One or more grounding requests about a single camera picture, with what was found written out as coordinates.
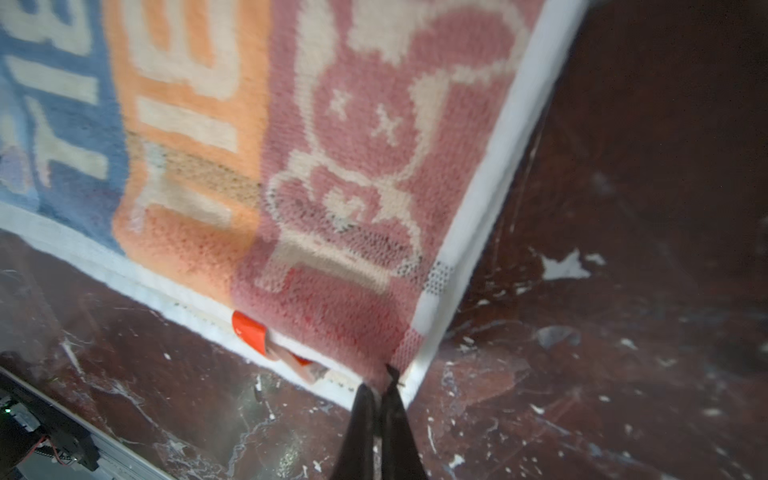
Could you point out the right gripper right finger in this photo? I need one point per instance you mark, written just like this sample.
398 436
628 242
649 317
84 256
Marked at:
400 457

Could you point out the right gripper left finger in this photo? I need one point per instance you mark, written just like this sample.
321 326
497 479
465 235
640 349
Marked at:
356 457

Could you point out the right wired circuit board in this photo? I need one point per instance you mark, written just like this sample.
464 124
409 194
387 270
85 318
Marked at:
31 425

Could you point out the striped rabbit print towel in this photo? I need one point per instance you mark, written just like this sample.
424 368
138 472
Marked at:
308 184

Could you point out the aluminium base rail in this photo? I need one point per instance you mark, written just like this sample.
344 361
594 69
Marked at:
116 461

